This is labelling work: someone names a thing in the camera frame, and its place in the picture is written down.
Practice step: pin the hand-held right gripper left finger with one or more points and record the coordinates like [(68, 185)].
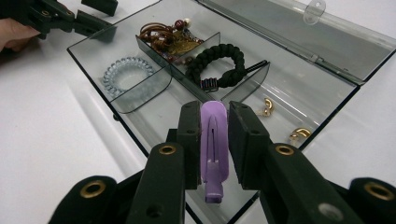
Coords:
[(190, 146)]

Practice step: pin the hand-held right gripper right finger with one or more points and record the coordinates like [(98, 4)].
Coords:
[(249, 149)]

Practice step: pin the purple hair clip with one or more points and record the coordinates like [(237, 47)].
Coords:
[(218, 130)]

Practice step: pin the small gold earring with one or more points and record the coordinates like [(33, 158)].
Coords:
[(300, 133), (268, 105)]

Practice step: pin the clear grey compartment box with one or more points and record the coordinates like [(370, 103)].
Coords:
[(280, 31)]

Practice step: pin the white table sheet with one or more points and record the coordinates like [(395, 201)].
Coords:
[(46, 124)]

